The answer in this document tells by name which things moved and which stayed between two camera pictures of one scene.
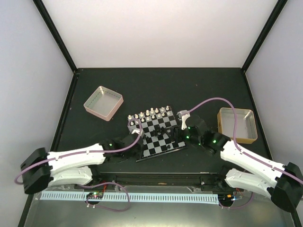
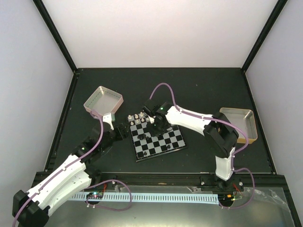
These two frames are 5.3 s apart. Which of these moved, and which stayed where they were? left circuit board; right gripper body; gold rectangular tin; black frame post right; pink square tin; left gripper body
Moved: right gripper body; left gripper body
Stayed: pink square tin; black frame post right; left circuit board; gold rectangular tin
